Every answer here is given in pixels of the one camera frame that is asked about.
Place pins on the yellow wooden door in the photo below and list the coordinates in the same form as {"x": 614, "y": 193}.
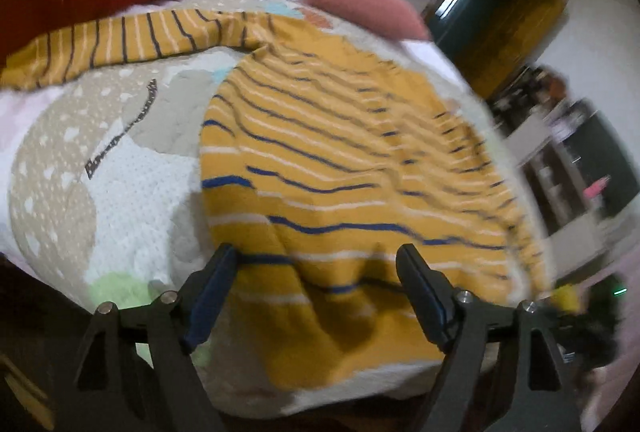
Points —
{"x": 515, "y": 11}

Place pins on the white open shelf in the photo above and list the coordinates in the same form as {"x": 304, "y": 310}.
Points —
{"x": 565, "y": 171}

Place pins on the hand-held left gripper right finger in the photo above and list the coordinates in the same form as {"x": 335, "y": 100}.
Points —
{"x": 427, "y": 299}

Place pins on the heart patchwork quilt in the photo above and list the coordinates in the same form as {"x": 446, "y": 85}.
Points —
{"x": 125, "y": 212}

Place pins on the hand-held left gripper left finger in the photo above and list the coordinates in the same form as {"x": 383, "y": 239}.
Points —
{"x": 207, "y": 307}

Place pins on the yellow striped sweater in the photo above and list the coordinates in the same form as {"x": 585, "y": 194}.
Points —
{"x": 325, "y": 136}

